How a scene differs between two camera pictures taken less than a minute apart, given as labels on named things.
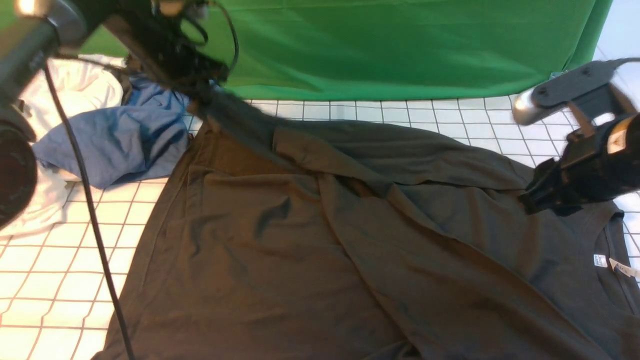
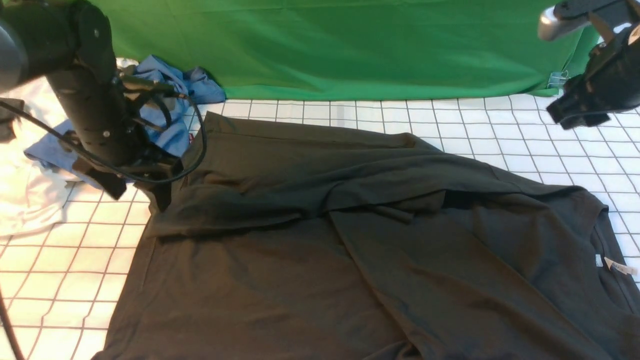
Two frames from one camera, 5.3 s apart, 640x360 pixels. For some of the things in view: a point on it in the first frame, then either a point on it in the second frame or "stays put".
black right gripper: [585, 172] -> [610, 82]
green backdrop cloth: [376, 50] stays put
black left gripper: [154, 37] -> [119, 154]
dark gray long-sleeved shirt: [274, 244] stays put
